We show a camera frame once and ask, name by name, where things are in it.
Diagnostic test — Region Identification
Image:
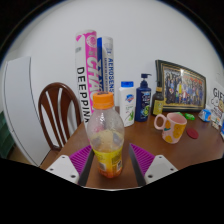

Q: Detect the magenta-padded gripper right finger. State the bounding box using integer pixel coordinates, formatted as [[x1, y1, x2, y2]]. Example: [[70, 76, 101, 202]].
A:
[[128, 143, 179, 187]]

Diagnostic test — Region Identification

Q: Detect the brown wooden chair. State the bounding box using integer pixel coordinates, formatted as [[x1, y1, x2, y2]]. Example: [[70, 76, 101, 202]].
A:
[[37, 82, 83, 151]]

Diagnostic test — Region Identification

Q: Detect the white blue-capped body wash bottle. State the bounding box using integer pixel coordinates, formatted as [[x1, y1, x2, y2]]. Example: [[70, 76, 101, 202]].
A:
[[118, 80, 137, 128]]

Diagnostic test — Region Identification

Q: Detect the orange-capped clear drink bottle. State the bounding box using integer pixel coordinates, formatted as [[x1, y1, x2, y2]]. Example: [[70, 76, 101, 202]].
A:
[[85, 91, 126, 179]]

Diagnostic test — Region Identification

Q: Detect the white door panel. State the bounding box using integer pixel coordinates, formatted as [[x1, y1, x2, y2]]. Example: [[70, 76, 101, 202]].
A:
[[2, 56, 51, 167]]

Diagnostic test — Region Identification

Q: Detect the white paper gift bag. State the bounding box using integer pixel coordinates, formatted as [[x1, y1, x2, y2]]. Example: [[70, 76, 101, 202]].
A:
[[206, 79, 224, 131]]

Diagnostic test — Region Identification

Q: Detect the dark blue pump bottle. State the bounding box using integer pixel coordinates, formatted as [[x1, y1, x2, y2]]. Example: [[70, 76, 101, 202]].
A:
[[134, 73, 153, 123]]

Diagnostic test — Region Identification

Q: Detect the pink mug with orange prints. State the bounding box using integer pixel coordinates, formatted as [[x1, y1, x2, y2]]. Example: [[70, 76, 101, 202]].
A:
[[153, 112, 188, 145]]

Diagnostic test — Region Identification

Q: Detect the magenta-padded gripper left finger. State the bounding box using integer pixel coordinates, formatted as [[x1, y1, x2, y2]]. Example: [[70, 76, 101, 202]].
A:
[[45, 143, 95, 187]]

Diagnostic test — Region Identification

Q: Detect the framed group photo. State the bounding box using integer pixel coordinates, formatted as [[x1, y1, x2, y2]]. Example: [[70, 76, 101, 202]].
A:
[[154, 59, 207, 113]]

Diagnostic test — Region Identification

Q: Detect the pink shuttlecock tube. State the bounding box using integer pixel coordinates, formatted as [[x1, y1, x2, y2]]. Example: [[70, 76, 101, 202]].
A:
[[74, 29, 101, 129]]

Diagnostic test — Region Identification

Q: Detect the brown yellow-labelled pump bottle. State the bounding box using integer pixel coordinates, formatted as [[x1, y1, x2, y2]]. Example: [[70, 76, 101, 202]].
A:
[[151, 81, 165, 117]]

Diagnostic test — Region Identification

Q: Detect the white and blue shuttlecock tube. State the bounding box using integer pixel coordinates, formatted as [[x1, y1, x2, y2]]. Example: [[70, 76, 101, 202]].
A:
[[96, 35, 116, 101]]

